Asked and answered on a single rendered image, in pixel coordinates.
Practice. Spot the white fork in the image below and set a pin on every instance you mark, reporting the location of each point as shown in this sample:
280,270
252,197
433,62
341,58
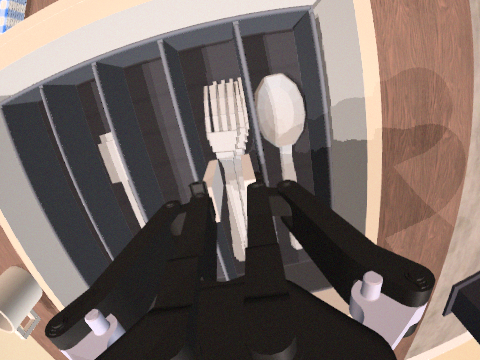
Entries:
241,131
223,143
236,110

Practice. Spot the beige open-top tray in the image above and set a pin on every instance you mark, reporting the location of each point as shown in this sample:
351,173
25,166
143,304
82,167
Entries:
71,31

